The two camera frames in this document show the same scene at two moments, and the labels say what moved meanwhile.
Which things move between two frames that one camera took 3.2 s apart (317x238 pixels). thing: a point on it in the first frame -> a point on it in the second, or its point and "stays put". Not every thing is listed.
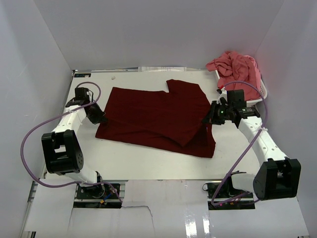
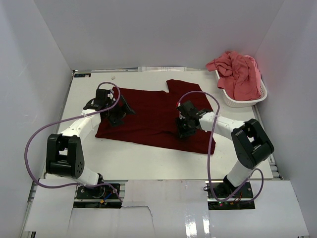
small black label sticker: (82, 75) stays put
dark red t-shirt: (174, 119) stays put
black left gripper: (100, 117) -> (122, 111)
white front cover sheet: (160, 208) stays put
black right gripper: (212, 118) -> (182, 133)
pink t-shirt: (237, 72) stays put
